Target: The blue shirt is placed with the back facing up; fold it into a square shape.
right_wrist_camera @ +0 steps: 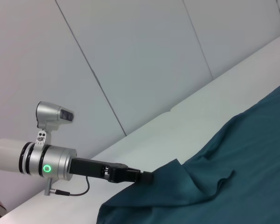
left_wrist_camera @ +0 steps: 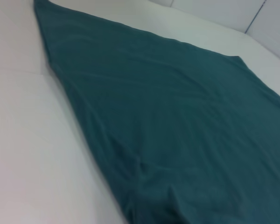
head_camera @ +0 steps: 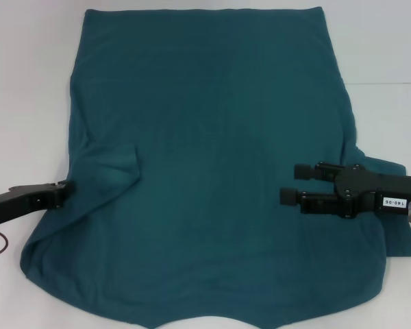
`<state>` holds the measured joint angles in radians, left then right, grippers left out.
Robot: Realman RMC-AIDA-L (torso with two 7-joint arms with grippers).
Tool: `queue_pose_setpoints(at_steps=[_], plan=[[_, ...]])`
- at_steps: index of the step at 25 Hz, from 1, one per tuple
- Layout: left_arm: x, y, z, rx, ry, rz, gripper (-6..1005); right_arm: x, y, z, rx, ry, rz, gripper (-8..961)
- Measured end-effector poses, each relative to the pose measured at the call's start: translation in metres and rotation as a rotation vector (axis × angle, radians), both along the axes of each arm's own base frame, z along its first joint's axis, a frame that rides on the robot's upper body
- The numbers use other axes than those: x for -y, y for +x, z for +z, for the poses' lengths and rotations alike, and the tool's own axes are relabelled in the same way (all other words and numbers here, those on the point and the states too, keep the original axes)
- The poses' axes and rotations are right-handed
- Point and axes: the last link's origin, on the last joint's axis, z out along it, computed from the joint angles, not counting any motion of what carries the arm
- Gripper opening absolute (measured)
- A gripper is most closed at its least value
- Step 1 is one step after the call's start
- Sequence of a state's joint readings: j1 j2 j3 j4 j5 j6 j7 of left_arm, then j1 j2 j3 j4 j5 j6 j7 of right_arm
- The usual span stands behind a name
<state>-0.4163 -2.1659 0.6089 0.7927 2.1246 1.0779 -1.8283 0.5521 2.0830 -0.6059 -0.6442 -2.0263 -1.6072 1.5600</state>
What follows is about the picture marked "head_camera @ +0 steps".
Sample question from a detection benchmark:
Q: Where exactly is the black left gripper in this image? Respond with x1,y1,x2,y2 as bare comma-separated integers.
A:
0,180,75,228

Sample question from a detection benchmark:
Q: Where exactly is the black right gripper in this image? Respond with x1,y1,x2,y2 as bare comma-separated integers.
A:
279,161,411,221

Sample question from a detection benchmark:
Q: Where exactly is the blue teal shirt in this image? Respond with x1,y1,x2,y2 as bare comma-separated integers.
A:
18,5,411,329

